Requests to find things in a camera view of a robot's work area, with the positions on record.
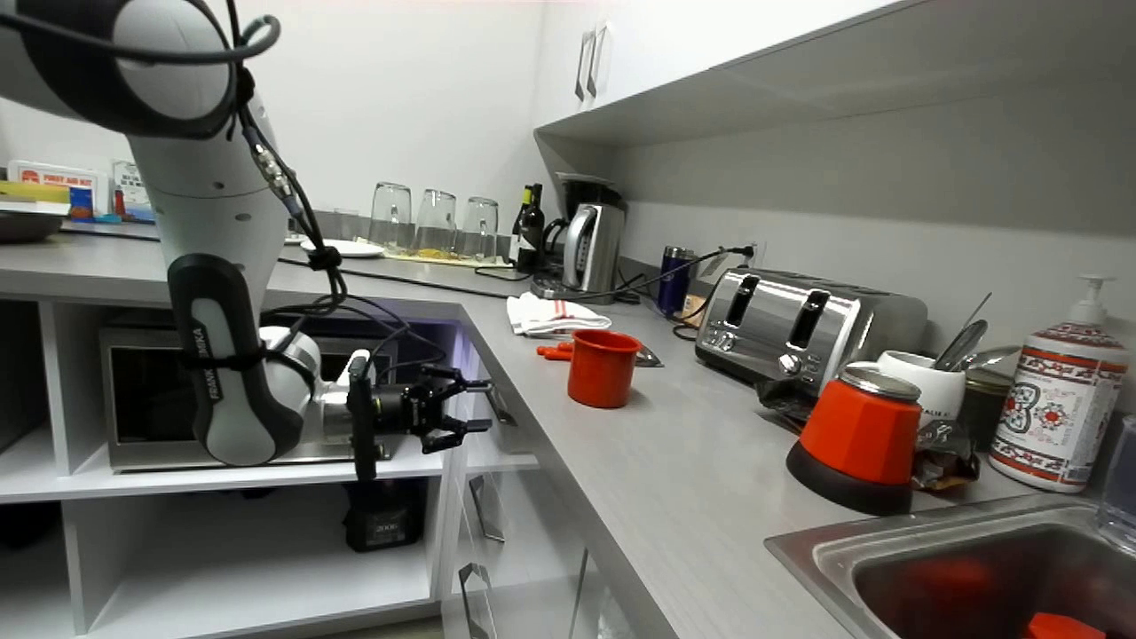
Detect deep grey drawer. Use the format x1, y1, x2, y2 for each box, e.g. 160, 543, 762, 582
442, 543, 622, 639
446, 454, 586, 596

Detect black coffee maker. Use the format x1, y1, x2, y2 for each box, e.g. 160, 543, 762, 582
535, 177, 630, 282

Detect stainless steel sink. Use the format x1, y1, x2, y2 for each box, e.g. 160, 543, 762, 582
762, 489, 1136, 639

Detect colourful printed box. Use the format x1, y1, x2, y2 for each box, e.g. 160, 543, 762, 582
0, 156, 107, 228

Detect stainless steel electric kettle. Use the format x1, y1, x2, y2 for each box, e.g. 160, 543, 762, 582
556, 201, 627, 300

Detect clear upturned glass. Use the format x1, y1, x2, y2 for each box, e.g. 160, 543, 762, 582
410, 184, 462, 261
458, 192, 505, 264
364, 177, 419, 255

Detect blue object behind kettle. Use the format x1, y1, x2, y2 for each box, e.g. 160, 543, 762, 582
658, 246, 703, 319

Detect silver cabinet door handle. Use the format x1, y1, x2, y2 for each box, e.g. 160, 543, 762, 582
570, 25, 596, 112

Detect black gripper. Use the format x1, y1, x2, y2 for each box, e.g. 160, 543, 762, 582
371, 365, 498, 457

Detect dark bottle yellow cap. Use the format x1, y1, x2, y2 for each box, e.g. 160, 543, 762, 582
507, 182, 550, 275

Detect white open shelf unit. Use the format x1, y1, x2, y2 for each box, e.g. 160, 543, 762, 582
0, 264, 546, 639

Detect silver four-slot toaster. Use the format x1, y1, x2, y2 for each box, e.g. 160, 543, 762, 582
691, 267, 880, 401

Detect white glossy cabinet door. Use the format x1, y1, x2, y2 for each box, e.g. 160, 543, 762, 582
532, 0, 591, 132
730, 0, 913, 64
586, 0, 738, 117

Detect silver microwave oven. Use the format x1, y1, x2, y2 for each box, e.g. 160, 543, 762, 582
97, 325, 362, 473

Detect metal spoon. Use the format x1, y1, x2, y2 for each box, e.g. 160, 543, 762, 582
931, 290, 996, 375

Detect long black power cable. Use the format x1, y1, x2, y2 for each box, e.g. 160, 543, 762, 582
280, 253, 524, 301

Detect white folded cloth red stripes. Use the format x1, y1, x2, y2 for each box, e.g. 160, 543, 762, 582
505, 288, 617, 343

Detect white bowl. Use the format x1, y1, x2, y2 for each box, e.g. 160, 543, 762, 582
317, 234, 390, 264

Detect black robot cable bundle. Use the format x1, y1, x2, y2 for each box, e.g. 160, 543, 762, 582
0, 0, 419, 358

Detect red cup with handle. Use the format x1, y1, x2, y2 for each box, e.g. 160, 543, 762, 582
564, 327, 646, 412

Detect red item in sink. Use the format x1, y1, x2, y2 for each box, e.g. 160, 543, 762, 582
1017, 608, 1110, 639

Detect dark glass jar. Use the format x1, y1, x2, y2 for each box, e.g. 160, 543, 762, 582
955, 365, 1013, 454

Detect white utensil mug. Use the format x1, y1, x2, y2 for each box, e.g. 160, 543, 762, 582
872, 350, 972, 432

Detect yellow printed drying mat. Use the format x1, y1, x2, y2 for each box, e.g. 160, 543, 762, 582
352, 242, 515, 275

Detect silver drawer bar handle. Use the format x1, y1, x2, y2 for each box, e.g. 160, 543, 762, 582
481, 386, 520, 432
454, 563, 502, 639
462, 473, 512, 551

